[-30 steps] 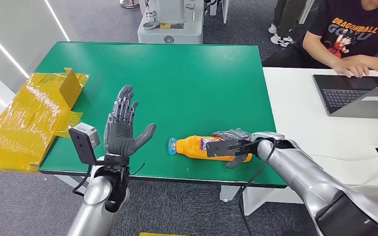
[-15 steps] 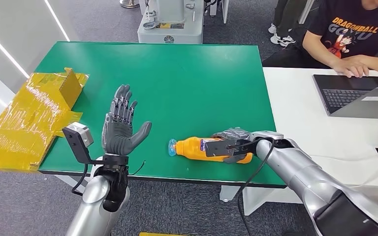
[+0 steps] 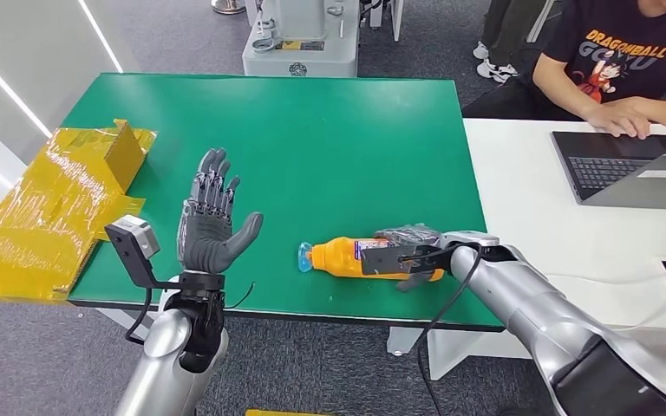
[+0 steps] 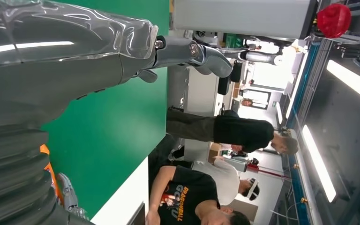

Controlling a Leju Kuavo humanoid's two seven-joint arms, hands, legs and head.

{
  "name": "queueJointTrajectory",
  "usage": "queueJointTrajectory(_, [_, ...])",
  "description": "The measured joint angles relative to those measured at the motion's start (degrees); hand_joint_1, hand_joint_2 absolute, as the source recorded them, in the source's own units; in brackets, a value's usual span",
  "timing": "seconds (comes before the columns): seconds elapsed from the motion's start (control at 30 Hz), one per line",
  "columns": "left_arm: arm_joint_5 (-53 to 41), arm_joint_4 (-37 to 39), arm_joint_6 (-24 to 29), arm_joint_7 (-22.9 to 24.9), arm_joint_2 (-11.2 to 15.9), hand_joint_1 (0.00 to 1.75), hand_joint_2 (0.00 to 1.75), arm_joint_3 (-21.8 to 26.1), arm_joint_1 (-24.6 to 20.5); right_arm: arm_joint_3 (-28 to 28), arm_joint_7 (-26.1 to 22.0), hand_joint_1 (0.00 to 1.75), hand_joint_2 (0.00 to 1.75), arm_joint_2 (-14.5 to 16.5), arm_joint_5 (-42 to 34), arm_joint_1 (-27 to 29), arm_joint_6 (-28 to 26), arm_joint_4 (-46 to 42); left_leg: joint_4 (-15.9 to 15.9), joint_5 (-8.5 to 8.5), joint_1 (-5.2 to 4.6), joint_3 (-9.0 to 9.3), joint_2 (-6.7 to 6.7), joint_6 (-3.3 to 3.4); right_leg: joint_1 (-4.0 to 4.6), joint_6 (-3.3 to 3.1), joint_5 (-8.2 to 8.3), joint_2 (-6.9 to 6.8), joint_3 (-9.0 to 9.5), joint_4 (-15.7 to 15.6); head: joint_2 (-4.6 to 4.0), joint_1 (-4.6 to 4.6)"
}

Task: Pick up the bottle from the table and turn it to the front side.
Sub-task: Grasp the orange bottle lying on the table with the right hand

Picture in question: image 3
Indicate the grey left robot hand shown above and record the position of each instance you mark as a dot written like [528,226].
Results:
[206,241]

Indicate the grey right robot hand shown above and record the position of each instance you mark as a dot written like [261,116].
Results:
[408,234]

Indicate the orange plastic bottle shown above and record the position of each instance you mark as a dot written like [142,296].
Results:
[336,258]

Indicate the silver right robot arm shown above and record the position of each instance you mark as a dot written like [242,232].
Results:
[540,310]

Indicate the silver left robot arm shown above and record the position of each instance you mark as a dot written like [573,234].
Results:
[166,367]

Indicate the white desk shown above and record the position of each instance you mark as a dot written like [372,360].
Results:
[511,189]

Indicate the green topped table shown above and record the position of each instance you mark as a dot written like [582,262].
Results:
[310,172]

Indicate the yellow taped cardboard box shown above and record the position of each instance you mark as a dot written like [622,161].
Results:
[34,229]

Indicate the yellow flat object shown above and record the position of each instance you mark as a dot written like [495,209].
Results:
[275,413]

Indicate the white machine base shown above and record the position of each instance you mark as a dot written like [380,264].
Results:
[310,63]

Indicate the white furniture legs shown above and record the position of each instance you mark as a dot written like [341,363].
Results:
[395,17]

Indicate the walking person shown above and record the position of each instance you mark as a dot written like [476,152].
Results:
[505,29]

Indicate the chrome stand base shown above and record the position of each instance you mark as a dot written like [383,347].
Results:
[227,8]

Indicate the person's hand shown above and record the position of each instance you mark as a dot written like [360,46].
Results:
[617,117]

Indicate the grey laptop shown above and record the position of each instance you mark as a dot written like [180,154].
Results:
[643,186]

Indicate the white furniture panel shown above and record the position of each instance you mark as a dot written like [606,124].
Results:
[541,17]

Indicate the seated person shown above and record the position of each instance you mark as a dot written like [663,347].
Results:
[626,34]

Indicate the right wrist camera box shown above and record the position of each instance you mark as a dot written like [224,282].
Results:
[385,261]

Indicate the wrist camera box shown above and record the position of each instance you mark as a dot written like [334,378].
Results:
[132,247]
[385,261]

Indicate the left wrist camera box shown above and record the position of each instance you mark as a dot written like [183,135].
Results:
[132,247]

